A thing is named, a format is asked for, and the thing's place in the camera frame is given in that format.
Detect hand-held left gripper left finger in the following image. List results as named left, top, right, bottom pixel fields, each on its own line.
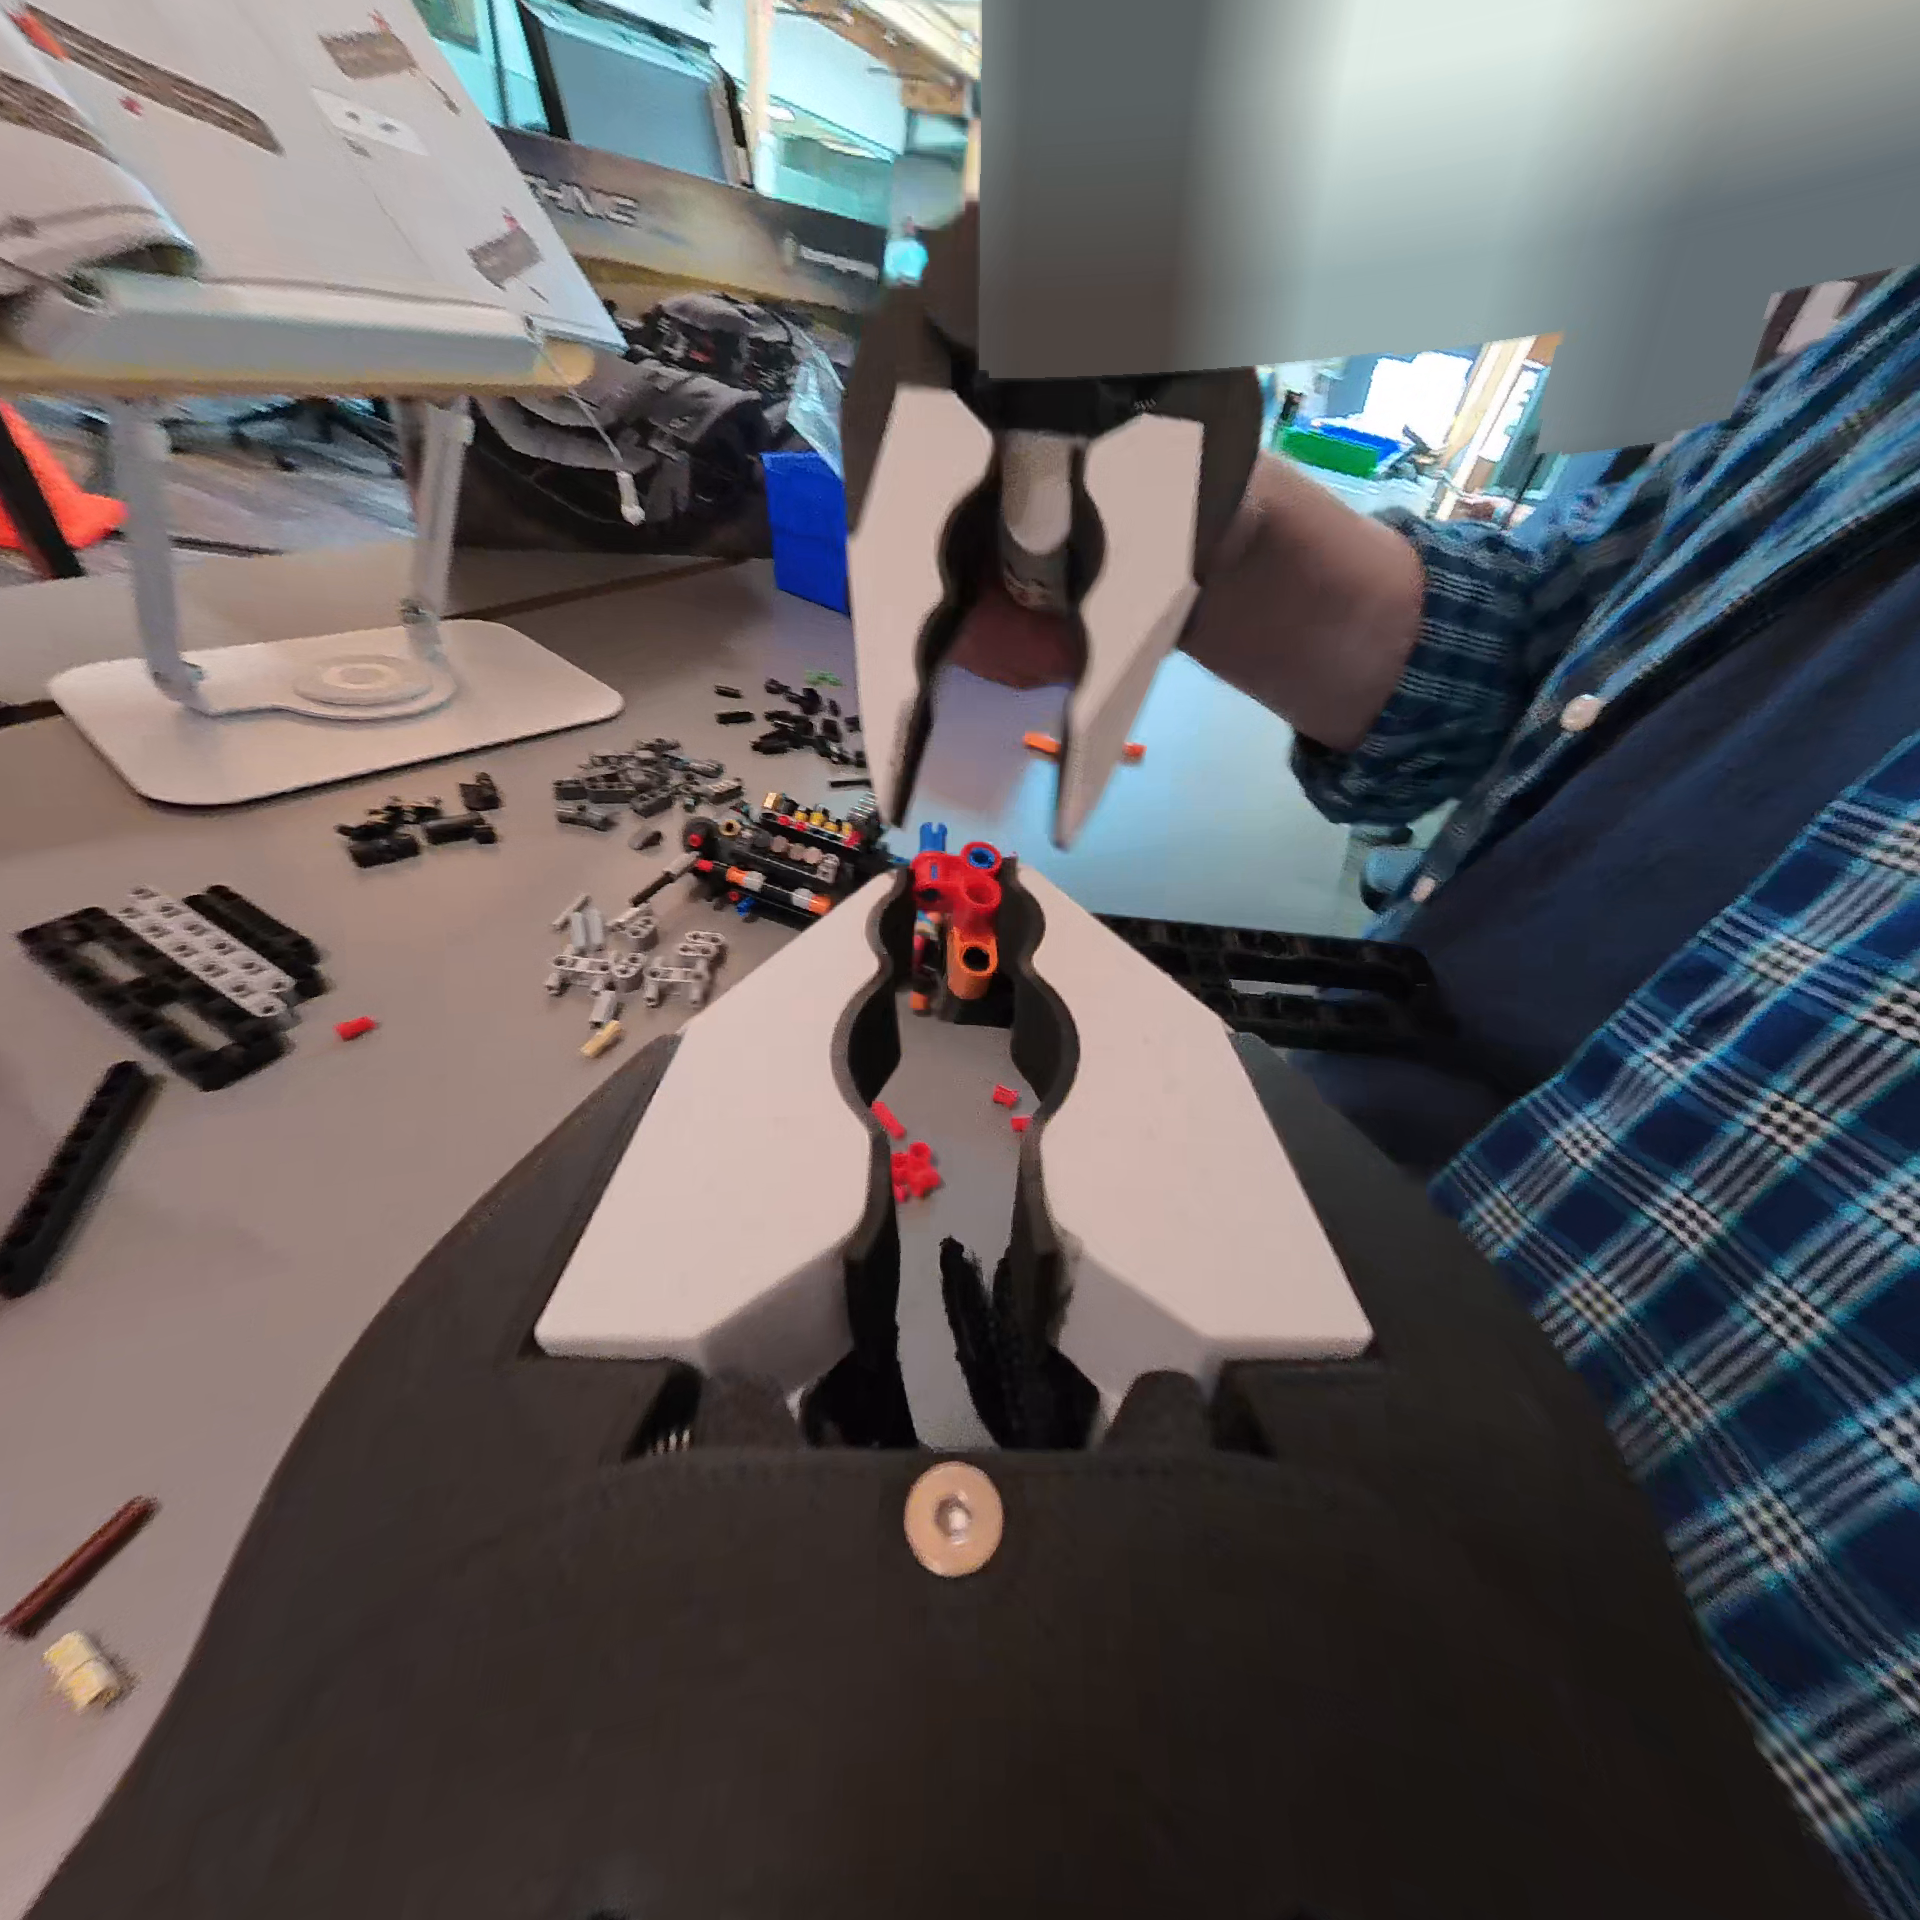
left=533, top=871, right=915, bottom=1408

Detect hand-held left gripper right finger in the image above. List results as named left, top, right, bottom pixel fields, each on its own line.
left=1000, top=857, right=1376, bottom=1431

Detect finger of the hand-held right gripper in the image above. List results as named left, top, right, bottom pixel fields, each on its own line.
left=842, top=380, right=1003, bottom=829
left=1049, top=409, right=1210, bottom=852

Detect pile of red pins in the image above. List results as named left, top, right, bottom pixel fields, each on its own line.
left=871, top=1084, right=1038, bottom=1201

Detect black lego frame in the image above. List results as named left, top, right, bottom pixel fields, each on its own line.
left=901, top=911, right=1449, bottom=1056
left=17, top=900, right=294, bottom=1092

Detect multicoloured lego assembly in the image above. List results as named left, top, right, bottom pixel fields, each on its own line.
left=681, top=790, right=888, bottom=922

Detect red connector piece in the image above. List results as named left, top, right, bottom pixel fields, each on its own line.
left=906, top=844, right=1003, bottom=920

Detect person's right hand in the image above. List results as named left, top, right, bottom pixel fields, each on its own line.
left=953, top=450, right=1328, bottom=692

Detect blue storage bin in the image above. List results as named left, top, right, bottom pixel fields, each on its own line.
left=759, top=450, right=855, bottom=616

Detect black car picture box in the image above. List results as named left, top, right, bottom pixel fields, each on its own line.
left=450, top=128, right=909, bottom=560

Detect green crate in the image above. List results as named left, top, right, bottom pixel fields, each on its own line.
left=1274, top=423, right=1413, bottom=482

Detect pile of small black pins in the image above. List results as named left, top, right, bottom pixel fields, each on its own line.
left=711, top=673, right=873, bottom=761

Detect pile of grey connector pieces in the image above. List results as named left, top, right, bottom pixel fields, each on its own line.
left=543, top=890, right=728, bottom=1002

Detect pile of dark grey pieces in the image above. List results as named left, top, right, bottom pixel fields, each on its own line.
left=550, top=737, right=751, bottom=829

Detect white book stand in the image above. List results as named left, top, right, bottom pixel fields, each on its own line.
left=0, top=270, right=625, bottom=809

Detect pile of black connector pieces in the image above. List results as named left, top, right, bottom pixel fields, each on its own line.
left=335, top=772, right=505, bottom=869

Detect short black beam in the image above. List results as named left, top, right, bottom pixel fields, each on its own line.
left=224, top=886, right=326, bottom=1002
left=192, top=882, right=317, bottom=984

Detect light grey beam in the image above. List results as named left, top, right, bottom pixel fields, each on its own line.
left=111, top=895, right=271, bottom=1032
left=137, top=886, right=297, bottom=1014

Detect instruction booklet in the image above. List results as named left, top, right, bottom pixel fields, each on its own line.
left=0, top=0, right=629, bottom=353

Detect long black beam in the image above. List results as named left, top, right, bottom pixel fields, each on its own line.
left=0, top=1061, right=163, bottom=1297

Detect short brown axle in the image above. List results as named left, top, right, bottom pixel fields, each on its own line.
left=0, top=1495, right=159, bottom=1637

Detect orange traffic cone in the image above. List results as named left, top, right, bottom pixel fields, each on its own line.
left=0, top=401, right=127, bottom=553

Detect white cord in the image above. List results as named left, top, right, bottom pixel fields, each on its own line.
left=527, top=317, right=649, bottom=528

